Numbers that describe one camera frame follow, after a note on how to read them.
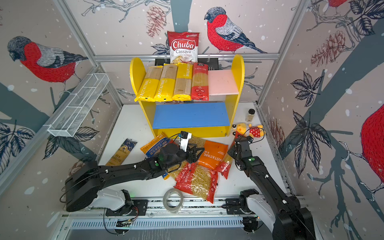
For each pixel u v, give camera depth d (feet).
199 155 2.33
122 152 3.03
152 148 2.99
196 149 2.37
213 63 3.03
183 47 2.73
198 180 2.58
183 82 2.49
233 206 2.42
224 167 2.62
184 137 2.19
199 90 2.20
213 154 2.89
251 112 3.41
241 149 2.08
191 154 2.16
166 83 2.37
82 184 1.38
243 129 3.12
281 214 1.35
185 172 2.60
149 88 2.31
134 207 2.39
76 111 2.49
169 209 2.30
